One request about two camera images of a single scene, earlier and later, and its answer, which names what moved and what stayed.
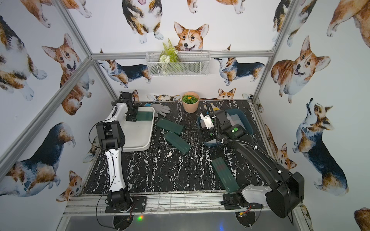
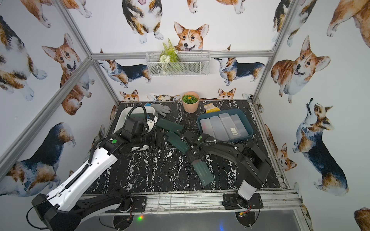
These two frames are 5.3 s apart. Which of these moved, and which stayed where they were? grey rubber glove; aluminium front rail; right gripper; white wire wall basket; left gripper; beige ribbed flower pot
Moved: right gripper; left gripper
Stayed: aluminium front rail; white wire wall basket; grey rubber glove; beige ribbed flower pot
